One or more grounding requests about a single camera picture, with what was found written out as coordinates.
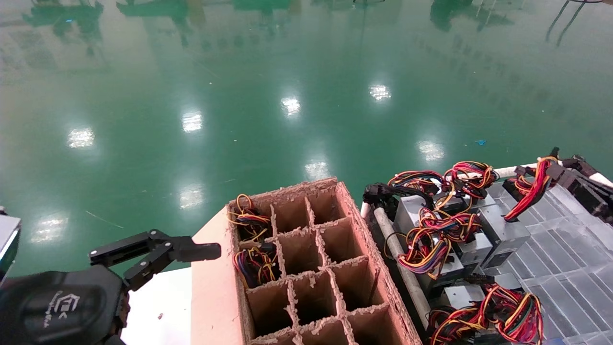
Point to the clear acrylic divider tray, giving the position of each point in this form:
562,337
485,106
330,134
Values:
570,287

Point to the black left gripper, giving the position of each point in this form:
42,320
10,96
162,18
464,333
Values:
52,306

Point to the brown cardboard divider box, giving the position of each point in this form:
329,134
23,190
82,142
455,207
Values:
297,249

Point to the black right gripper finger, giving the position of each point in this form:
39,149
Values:
591,194

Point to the white pipe cart frame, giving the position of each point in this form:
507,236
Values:
384,221

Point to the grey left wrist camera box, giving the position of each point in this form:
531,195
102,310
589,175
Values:
7,239

